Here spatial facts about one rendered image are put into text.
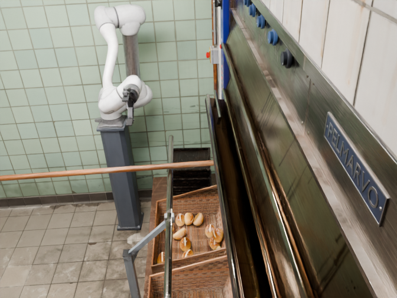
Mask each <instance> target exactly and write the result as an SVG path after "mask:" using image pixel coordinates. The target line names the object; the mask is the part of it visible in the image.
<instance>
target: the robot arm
mask: <svg viewBox="0 0 397 298"><path fill-rule="evenodd" d="M94 18H95V24H96V26H97V29H98V30H99V32H100V33H101V35H102V36H103V38H104V39H105V40H106V42H107V44H108V54H107V58H106V64H105V70H104V74H103V88H101V90H100V91H99V96H98V107H99V111H100V115H101V117H100V118H95V122H99V123H100V124H99V125H98V128H122V127H123V123H124V121H125V118H126V115H122V113H123V112H125V111H127V110H128V119H127V122H126V126H132V124H133V123H134V109H136V108H140V107H143V106H145V105H147V104H148V103H150V102H151V100H152V90H151V89H150V87H149V86H147V85H145V83H144V82H143V81H142V80H141V74H140V65H139V48H138V32H139V29H140V26H141V25H142V24H143V23H144V22H145V20H146V14H145V11H144V9H143V7H141V6H139V5H134V4H127V5H118V6H116V7H105V6H98V7H96V8H95V11H94ZM117 28H118V29H119V31H120V32H121V33H122V40H123V51H124V58H125V69H126V79H125V80H124V81H123V82H122V83H121V84H120V85H119V86H118V87H114V86H113V84H112V77H113V73H114V69H115V64H116V59H117V56H118V49H119V44H118V38H117V35H116V29H117Z"/></svg>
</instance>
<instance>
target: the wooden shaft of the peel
mask: <svg viewBox="0 0 397 298"><path fill-rule="evenodd" d="M213 165H214V162H213V160H206V161H191V162H182V163H165V164H150V165H141V166H125V167H109V168H100V169H84V170H68V171H52V172H43V173H28V174H12V175H3V176H0V182H1V181H9V180H25V179H41V178H50V177H66V176H82V175H90V174H106V173H122V172H131V171H147V170H163V169H179V168H187V167H203V166H213Z"/></svg>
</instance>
